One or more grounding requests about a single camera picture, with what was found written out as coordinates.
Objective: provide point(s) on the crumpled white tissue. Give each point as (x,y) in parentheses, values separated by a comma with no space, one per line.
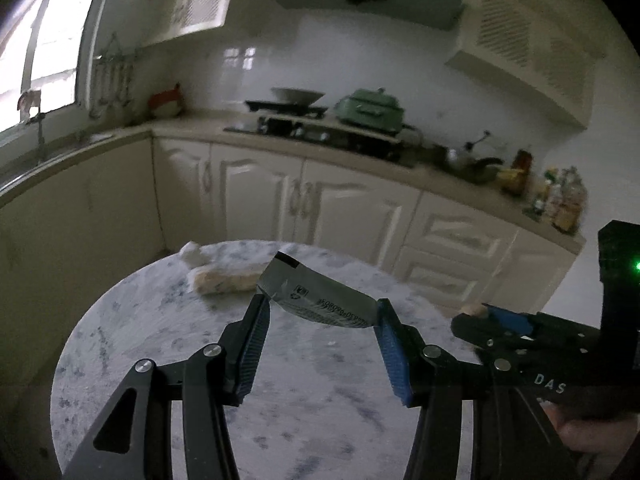
(192,256)

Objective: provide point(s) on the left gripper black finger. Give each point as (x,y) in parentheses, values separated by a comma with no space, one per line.
(490,342)

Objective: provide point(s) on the silver foil wrapper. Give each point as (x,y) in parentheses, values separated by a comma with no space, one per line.
(314,297)

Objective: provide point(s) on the dark sauce bottle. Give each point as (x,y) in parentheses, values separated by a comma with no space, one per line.
(514,180)

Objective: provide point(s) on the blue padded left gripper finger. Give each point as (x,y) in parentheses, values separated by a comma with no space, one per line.
(512,437)

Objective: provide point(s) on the hanging utensil rack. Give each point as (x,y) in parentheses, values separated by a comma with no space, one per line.
(112,76)

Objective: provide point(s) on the upper wall cabinet right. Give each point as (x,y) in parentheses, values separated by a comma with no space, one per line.
(509,45)

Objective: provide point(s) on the condiment bottles group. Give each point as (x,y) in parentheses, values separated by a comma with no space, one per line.
(559,199)

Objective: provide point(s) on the wok on stove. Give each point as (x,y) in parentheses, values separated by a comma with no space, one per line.
(296,96)

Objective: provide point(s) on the kitchen faucet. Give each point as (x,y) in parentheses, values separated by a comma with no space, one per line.
(29,106)

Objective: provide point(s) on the cream lower cabinets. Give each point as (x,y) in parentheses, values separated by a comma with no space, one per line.
(74,226)

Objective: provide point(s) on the window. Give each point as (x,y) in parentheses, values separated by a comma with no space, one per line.
(41,53)

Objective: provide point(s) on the person's hand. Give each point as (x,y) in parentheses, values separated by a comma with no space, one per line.
(601,445)

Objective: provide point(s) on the green electric grill pot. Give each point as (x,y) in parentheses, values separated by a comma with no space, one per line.
(375,110)

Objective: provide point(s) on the bagged bread loaf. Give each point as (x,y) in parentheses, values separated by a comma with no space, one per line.
(217,280)

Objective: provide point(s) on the black pan with kettle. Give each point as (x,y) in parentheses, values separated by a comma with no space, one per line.
(463,163)

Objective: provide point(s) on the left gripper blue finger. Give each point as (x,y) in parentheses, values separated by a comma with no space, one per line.
(517,323)

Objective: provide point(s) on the upper wall cabinet left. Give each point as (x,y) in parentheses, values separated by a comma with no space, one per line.
(195,2)

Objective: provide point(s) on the wall cabinet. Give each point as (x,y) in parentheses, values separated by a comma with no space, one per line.
(509,45)
(195,2)

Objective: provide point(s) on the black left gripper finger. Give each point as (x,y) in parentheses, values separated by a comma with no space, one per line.
(131,437)

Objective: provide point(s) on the round marble table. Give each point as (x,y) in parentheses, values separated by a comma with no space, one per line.
(321,406)

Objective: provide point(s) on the red and white plush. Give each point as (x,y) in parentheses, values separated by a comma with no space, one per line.
(166,104)

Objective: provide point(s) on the black gas stove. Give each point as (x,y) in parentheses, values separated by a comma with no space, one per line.
(308,123)

